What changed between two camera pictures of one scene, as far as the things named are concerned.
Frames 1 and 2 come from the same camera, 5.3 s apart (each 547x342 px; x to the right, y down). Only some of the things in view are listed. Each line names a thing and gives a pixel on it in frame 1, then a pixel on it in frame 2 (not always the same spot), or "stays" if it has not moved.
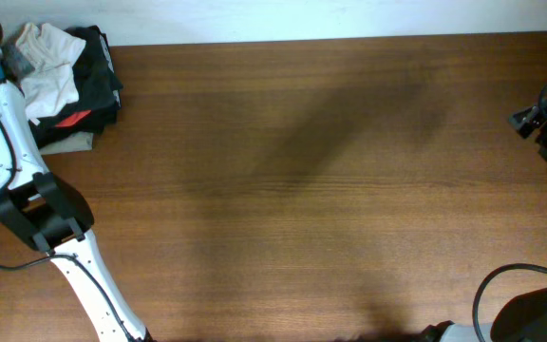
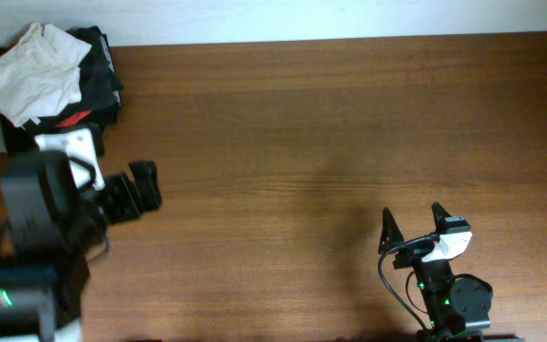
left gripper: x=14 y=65 → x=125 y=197
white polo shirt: x=52 y=82 stays
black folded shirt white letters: x=98 y=106 stays
